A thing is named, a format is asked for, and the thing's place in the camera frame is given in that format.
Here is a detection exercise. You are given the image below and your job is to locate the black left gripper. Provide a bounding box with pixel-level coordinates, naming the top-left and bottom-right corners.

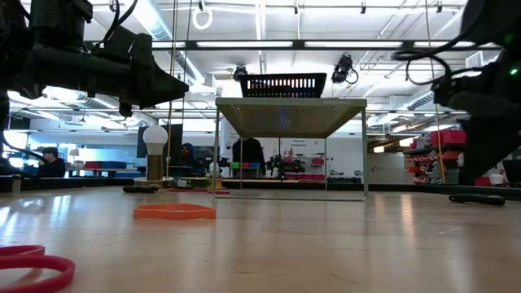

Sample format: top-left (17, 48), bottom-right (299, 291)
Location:
top-left (79, 50), bottom-right (190, 119)

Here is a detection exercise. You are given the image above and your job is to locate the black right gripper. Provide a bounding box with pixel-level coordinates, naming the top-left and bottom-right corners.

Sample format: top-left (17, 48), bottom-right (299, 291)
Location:
top-left (431, 68), bottom-right (521, 186)

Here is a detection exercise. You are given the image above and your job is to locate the yellow green crayon box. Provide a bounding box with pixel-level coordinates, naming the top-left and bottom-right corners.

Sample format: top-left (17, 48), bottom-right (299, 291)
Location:
top-left (172, 176), bottom-right (224, 190)

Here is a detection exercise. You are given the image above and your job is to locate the red rubber band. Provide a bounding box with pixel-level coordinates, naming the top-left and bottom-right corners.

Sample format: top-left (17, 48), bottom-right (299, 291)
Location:
top-left (165, 187), bottom-right (231, 195)
top-left (0, 244), bottom-right (77, 293)

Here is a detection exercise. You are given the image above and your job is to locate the black slotted plastic basket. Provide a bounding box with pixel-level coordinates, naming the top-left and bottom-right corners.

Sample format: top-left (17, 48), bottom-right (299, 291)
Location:
top-left (238, 72), bottom-right (328, 99)

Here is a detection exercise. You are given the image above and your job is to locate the orange rubber band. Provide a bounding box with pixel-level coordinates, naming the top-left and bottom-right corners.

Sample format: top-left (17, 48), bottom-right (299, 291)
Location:
top-left (133, 203), bottom-right (217, 221)

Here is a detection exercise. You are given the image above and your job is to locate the dark monitor screen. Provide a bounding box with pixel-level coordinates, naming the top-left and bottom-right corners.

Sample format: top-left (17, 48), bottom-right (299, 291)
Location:
top-left (502, 159), bottom-right (521, 185)

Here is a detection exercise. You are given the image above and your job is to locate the storage rack with assorted bins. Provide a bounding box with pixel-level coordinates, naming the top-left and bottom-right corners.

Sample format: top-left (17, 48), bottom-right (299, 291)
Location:
top-left (404, 129), bottom-right (468, 186)

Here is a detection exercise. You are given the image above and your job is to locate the white bulb lamp wooden base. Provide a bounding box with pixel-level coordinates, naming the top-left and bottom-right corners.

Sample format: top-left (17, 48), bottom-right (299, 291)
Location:
top-left (133, 125), bottom-right (175, 190)

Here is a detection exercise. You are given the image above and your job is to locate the person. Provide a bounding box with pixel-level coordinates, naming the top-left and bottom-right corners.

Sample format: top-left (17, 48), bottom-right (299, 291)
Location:
top-left (35, 146), bottom-right (68, 179)
top-left (231, 137), bottom-right (267, 176)
top-left (180, 142), bottom-right (207, 177)

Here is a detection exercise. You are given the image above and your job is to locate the pale green perforated shelf riser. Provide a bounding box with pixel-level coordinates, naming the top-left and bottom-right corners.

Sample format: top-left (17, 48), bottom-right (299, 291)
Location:
top-left (211, 96), bottom-right (370, 202)

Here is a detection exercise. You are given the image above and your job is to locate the thin grey hanging cable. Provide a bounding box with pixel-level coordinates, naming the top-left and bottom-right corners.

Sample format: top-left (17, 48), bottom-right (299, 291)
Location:
top-left (165, 0), bottom-right (179, 180)
top-left (181, 0), bottom-right (193, 180)

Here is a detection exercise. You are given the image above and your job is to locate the dark wall panel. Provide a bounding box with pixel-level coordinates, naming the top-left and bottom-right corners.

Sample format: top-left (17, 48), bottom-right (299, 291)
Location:
top-left (136, 123), bottom-right (184, 160)

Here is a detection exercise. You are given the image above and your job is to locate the yellow hanging cable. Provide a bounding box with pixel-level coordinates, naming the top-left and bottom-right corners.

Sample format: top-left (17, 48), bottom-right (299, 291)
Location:
top-left (424, 0), bottom-right (447, 186)

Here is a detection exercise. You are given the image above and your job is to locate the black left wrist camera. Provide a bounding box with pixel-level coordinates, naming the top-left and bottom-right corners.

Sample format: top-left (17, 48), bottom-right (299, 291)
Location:
top-left (99, 26), bottom-right (155, 68)

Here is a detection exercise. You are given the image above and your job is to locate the white hanging ring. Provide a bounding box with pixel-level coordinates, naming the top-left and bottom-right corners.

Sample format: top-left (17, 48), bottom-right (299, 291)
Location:
top-left (191, 7), bottom-right (214, 31)

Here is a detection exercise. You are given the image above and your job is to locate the black ceiling camera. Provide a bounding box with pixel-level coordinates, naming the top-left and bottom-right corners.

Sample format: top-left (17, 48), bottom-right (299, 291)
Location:
top-left (331, 53), bottom-right (360, 85)
top-left (232, 64), bottom-right (249, 82)

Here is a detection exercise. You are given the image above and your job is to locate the black left wrist camera cable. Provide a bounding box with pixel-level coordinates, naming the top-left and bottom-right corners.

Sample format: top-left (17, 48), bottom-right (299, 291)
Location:
top-left (91, 0), bottom-right (139, 48)

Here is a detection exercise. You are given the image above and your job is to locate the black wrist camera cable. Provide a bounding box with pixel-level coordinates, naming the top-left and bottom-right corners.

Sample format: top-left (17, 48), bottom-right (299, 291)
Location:
top-left (91, 0), bottom-right (139, 48)
top-left (390, 24), bottom-right (489, 87)

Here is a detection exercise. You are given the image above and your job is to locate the black overhead frame bar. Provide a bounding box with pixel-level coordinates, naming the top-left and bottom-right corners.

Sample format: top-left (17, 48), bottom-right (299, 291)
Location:
top-left (83, 39), bottom-right (504, 51)

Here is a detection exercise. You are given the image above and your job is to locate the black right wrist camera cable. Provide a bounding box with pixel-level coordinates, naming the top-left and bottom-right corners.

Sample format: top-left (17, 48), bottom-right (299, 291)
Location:
top-left (390, 24), bottom-right (489, 87)

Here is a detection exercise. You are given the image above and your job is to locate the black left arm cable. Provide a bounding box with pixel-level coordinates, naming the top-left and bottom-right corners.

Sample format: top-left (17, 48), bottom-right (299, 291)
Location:
top-left (0, 97), bottom-right (50, 180)

